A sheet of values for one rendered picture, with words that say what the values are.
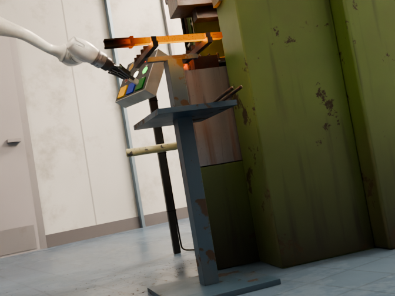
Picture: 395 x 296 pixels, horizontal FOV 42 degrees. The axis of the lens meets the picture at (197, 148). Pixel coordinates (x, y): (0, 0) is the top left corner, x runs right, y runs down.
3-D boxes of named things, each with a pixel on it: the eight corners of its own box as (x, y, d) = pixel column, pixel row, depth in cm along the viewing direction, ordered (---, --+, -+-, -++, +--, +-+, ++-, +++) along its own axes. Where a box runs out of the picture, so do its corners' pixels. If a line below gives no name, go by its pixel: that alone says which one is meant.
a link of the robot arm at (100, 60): (95, 61, 277) (104, 67, 280) (100, 47, 281) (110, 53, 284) (87, 66, 284) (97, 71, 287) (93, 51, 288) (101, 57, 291)
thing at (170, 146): (127, 157, 284) (126, 148, 284) (126, 158, 289) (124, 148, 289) (204, 145, 295) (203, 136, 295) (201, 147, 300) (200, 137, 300)
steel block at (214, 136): (200, 167, 235) (184, 70, 237) (182, 171, 271) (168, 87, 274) (311, 148, 249) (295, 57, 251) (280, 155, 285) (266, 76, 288)
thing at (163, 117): (157, 114, 178) (157, 108, 178) (134, 130, 216) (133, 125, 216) (237, 104, 188) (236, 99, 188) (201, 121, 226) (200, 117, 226)
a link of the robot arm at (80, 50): (101, 46, 280) (91, 50, 290) (76, 30, 272) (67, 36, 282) (94, 63, 277) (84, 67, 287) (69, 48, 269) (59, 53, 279)
